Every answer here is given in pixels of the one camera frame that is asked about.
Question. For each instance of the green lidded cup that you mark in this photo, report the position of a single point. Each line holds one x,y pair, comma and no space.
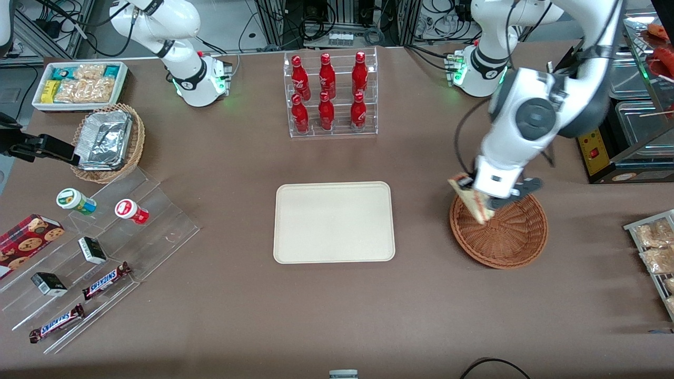
73,200

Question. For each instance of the white power strip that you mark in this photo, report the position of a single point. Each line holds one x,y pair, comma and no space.
340,38

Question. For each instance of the clear bag of nuts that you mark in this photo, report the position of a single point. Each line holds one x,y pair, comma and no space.
658,260
653,234

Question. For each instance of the steel warmer pan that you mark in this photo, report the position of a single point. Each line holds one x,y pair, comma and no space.
626,81
640,123

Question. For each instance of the red cola bottle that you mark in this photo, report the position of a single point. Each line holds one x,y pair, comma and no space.
300,79
327,76
359,75
300,116
358,113
326,113

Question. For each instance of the glass display case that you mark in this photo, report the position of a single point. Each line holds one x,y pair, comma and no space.
640,52

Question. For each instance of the red cookie box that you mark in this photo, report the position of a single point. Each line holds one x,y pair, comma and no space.
26,242

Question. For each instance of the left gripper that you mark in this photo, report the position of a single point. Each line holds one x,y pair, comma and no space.
467,186

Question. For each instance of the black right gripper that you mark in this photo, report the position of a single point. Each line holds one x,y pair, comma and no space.
25,145

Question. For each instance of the clear acrylic bottle rack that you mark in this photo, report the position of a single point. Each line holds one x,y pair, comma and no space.
342,131

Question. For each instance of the red lidded cup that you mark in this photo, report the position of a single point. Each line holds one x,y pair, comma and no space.
129,210

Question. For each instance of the small dark carton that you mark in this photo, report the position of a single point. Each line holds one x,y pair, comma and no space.
92,250
49,284

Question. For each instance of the silver foil tray stack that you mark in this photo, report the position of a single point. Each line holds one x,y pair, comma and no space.
102,139

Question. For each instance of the black food warmer machine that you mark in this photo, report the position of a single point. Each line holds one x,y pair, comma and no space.
595,158

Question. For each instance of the cream rectangular tray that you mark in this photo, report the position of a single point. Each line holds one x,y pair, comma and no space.
334,221

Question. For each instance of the light wicker basket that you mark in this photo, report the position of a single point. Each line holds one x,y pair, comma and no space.
138,142

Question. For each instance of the large clear snack bag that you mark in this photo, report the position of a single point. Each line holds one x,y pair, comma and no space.
87,90

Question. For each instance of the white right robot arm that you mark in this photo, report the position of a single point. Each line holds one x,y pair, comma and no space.
179,21

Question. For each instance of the yellow snack pack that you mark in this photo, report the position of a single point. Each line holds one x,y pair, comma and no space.
51,91

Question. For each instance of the white rectangular snack bin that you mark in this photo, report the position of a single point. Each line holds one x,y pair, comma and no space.
122,84

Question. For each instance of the small clear snack bag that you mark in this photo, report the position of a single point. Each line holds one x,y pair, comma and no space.
89,71

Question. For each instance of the teal snack pack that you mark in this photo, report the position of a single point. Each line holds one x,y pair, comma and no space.
111,71
62,72

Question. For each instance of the clear acrylic stepped display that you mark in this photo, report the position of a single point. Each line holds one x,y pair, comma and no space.
158,231

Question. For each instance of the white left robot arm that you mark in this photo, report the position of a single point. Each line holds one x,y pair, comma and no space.
532,116

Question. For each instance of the triangular sandwich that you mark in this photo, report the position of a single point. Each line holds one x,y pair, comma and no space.
476,208

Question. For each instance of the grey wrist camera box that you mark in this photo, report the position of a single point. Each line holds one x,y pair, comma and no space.
529,186

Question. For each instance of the snickers bar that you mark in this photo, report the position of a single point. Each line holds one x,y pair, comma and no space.
57,323
105,280

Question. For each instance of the round brown wicker basket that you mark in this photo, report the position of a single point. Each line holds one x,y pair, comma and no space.
505,242

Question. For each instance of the small grey white device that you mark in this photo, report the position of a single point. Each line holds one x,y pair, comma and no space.
343,375

